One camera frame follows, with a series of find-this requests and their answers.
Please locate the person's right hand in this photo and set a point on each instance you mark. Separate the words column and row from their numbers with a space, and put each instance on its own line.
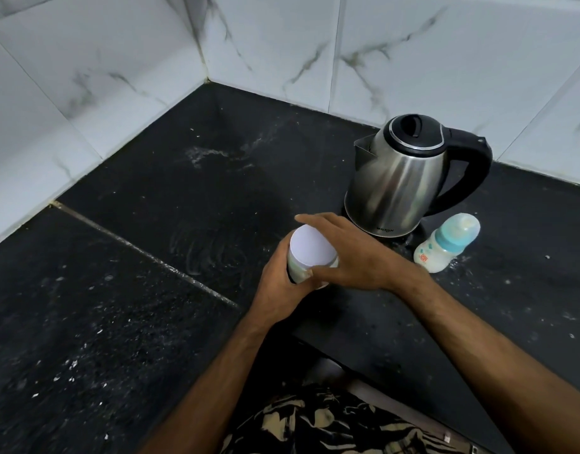
column 361, row 260

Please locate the person's left hand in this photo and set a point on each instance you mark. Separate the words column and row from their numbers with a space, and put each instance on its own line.
column 275, row 293

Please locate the glass jar of white powder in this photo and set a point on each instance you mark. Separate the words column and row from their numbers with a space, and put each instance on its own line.
column 297, row 271

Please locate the white jar lid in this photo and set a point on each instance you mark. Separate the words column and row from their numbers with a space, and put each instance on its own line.
column 311, row 245

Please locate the clear baby bottle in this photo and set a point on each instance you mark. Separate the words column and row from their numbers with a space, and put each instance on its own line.
column 432, row 257

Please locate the steel electric kettle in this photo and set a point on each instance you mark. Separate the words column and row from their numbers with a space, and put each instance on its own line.
column 403, row 179

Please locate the clear dome bottle cap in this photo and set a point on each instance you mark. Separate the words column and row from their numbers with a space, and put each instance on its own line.
column 465, row 225

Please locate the person's right forearm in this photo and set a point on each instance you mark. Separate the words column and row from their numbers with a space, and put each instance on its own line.
column 512, row 354

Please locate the person's left forearm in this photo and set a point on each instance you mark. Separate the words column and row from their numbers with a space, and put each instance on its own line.
column 200, row 397

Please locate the brown cabinet front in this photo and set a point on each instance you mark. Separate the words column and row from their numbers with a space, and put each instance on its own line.
column 394, row 401

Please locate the leaf patterned shorts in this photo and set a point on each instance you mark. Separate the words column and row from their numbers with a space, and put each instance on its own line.
column 337, row 425

